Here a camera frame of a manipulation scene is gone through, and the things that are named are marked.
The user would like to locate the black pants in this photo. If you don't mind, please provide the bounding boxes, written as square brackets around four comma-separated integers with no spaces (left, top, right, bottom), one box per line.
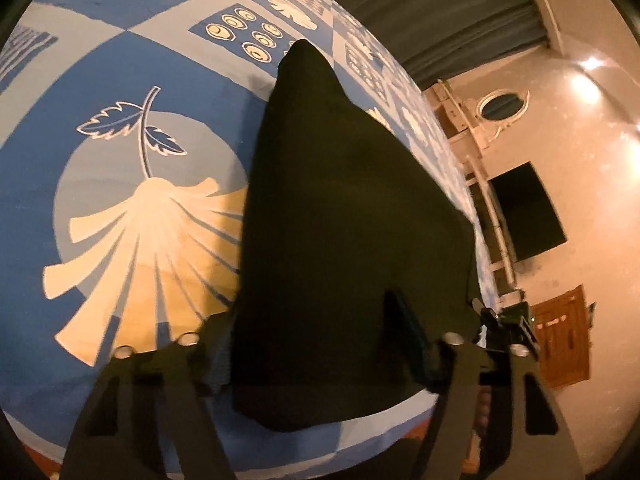
[231,39,482,433]

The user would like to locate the dark grey curtain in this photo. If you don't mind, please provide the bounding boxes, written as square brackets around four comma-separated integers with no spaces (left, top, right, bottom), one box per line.
[280,0,548,88]

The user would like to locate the person's right hand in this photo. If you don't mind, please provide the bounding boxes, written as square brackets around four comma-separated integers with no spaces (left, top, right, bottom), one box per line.
[474,387,496,433]

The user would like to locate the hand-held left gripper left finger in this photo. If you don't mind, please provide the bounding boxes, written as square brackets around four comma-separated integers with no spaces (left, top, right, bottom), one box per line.
[60,309,237,480]

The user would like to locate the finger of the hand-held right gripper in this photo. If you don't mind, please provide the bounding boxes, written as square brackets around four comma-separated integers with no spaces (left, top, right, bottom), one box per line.
[471,297,502,353]

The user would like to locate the blue printed blanket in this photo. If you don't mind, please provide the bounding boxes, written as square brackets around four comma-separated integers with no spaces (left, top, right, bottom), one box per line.
[0,0,487,477]

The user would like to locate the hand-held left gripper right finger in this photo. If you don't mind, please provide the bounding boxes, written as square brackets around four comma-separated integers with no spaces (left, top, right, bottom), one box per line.
[384,290,587,480]

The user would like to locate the brown wooden door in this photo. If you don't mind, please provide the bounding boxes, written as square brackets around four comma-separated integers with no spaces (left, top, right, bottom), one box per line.
[529,284,592,388]

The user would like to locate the black wall television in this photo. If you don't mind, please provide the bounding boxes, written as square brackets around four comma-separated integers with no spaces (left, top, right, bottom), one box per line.
[489,161,567,262]

